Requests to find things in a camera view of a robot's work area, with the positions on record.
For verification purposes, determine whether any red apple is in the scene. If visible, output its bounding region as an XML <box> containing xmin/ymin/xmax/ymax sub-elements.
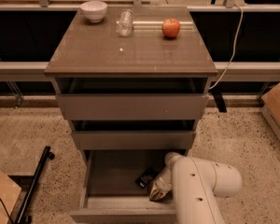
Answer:
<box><xmin>161</xmin><ymin>18</ymin><xmax>180</xmax><ymax>38</ymax></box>

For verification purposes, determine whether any grey drawer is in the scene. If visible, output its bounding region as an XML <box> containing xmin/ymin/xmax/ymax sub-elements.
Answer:
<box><xmin>57</xmin><ymin>77</ymin><xmax>208</xmax><ymax>120</ymax></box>
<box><xmin>72</xmin><ymin>120</ymin><xmax>196</xmax><ymax>150</ymax></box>
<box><xmin>70</xmin><ymin>150</ymin><xmax>176</xmax><ymax>224</ymax></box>

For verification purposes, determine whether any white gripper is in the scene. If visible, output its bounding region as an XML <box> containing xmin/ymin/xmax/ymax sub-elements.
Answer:
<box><xmin>149</xmin><ymin>168</ymin><xmax>172</xmax><ymax>202</ymax></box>

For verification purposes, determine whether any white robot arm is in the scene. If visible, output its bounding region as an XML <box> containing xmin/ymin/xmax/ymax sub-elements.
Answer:
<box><xmin>149</xmin><ymin>152</ymin><xmax>243</xmax><ymax>224</ymax></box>

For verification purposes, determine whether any clear glass jar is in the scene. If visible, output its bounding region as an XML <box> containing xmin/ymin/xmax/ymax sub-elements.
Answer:
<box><xmin>117</xmin><ymin>9</ymin><xmax>133</xmax><ymax>36</ymax></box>

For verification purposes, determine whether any white power cable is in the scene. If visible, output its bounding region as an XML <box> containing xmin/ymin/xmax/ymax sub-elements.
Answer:
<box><xmin>208</xmin><ymin>4</ymin><xmax>245</xmax><ymax>91</ymax></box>

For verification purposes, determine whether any grey top drawer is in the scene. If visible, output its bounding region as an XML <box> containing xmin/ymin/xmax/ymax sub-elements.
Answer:
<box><xmin>57</xmin><ymin>77</ymin><xmax>208</xmax><ymax>120</ymax></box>

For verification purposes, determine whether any grey bottom drawer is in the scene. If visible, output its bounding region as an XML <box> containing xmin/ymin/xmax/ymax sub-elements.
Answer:
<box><xmin>70</xmin><ymin>150</ymin><xmax>176</xmax><ymax>224</ymax></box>

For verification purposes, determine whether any left cardboard box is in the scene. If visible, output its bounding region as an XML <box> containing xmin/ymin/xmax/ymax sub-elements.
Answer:
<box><xmin>0</xmin><ymin>169</ymin><xmax>21</xmax><ymax>224</ymax></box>

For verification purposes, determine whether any cardboard box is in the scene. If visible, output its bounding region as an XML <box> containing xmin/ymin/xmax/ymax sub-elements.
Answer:
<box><xmin>0</xmin><ymin>169</ymin><xmax>21</xmax><ymax>224</ymax></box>
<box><xmin>261</xmin><ymin>83</ymin><xmax>280</xmax><ymax>141</ymax></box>

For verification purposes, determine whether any grey drawer cabinet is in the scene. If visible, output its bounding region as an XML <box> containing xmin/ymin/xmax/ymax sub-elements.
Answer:
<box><xmin>44</xmin><ymin>6</ymin><xmax>218</xmax><ymax>161</ymax></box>

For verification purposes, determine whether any black metal bar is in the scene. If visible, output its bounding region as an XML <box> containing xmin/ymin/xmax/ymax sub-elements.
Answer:
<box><xmin>15</xmin><ymin>146</ymin><xmax>55</xmax><ymax>224</ymax></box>

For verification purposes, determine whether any white ceramic bowl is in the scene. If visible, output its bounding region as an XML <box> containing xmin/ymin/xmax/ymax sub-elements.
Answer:
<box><xmin>79</xmin><ymin>1</ymin><xmax>107</xmax><ymax>22</ymax></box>

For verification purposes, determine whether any grey metal rail frame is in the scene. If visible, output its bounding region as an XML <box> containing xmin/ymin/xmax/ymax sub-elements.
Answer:
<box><xmin>0</xmin><ymin>62</ymin><xmax>280</xmax><ymax>82</ymax></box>

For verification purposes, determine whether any right cardboard box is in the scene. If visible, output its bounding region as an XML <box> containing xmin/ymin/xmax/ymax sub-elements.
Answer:
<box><xmin>261</xmin><ymin>83</ymin><xmax>280</xmax><ymax>141</ymax></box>

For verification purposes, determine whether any black rxbar chocolate bar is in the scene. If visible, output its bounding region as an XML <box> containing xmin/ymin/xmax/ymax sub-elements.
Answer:
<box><xmin>135</xmin><ymin>168</ymin><xmax>158</xmax><ymax>189</ymax></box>

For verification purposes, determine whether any grey middle drawer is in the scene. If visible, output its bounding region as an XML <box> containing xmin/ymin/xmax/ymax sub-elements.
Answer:
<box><xmin>72</xmin><ymin>120</ymin><xmax>196</xmax><ymax>150</ymax></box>

